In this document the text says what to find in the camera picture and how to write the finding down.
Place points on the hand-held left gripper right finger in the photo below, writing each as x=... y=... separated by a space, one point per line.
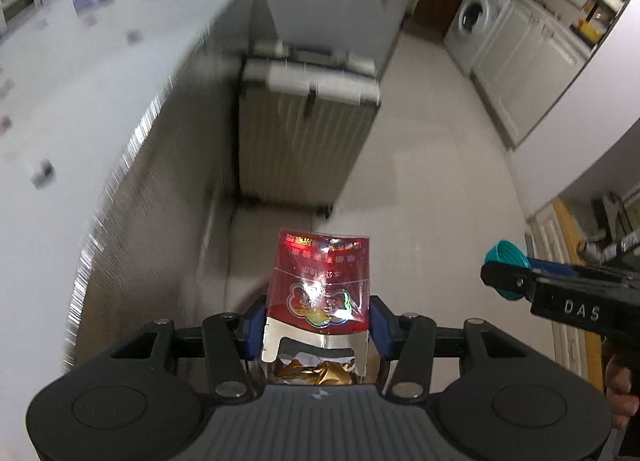
x=380 y=331

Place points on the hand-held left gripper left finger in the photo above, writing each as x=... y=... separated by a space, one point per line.
x=254 y=333

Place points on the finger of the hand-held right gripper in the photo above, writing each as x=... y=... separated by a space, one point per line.
x=510 y=281
x=560 y=268

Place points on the teal bottle cap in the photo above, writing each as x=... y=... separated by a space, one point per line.
x=505 y=253

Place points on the red cigarette pack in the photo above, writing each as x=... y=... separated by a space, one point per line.
x=315 y=281

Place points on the person's right hand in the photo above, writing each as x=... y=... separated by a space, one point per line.
x=622 y=391

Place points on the low wooden top cabinet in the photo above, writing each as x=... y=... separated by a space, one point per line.
x=555 y=241

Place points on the black folding stand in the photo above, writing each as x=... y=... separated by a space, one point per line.
x=617 y=216

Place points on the white hard-shell suitcase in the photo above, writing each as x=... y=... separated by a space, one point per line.
x=300 y=141

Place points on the white kitchen base cabinets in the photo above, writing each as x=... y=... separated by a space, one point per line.
x=530 y=71

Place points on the white washing machine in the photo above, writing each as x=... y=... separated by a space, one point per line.
x=475 y=21

